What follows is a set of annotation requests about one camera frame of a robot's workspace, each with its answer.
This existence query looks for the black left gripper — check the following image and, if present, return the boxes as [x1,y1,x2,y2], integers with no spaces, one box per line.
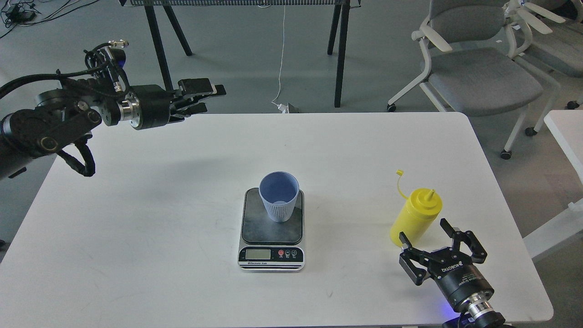
[131,77,226,130]

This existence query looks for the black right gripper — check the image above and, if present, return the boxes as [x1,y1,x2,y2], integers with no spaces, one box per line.
[399,218,494,312]

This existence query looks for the yellow squeeze bottle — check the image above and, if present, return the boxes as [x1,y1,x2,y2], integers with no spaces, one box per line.
[389,170,443,247]

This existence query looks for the blue ribbed plastic cup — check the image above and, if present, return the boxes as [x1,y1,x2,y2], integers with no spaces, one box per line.
[258,171,300,223]

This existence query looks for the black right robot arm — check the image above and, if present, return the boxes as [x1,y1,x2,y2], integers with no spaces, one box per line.
[399,218,507,328]

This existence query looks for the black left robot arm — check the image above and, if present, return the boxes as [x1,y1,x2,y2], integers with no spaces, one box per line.
[0,40,226,179]

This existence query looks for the digital kitchen scale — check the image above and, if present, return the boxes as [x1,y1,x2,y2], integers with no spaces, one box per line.
[237,188,306,272]

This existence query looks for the white power adapter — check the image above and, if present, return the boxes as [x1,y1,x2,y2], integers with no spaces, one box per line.
[276,103,299,114]

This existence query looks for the black trestle table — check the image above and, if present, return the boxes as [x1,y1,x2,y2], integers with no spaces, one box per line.
[119,0,363,110]

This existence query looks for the white hanging cable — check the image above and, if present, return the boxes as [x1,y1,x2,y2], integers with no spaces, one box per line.
[271,5,287,106]

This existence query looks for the black cable bundle on floor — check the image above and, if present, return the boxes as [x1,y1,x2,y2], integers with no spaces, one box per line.
[0,0,101,39]

